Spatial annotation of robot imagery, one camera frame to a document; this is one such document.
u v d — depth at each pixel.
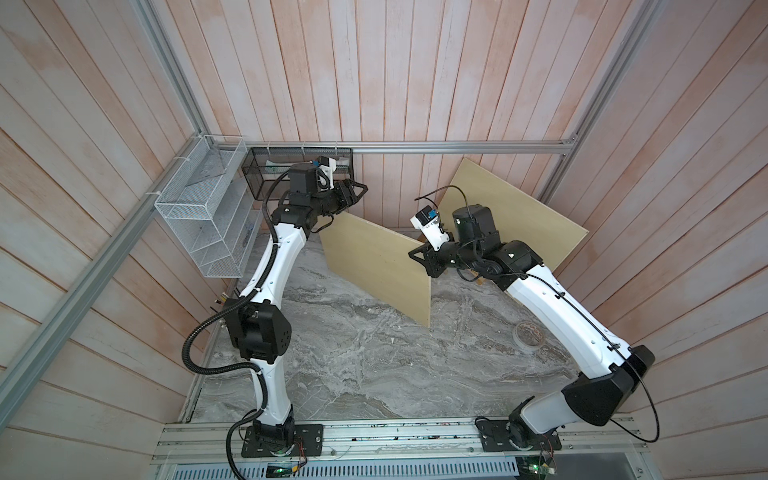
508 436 0.73
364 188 0.78
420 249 0.67
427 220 0.60
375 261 0.79
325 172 0.73
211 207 0.69
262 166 0.88
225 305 0.49
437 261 0.63
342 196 0.72
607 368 0.40
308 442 0.73
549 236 0.57
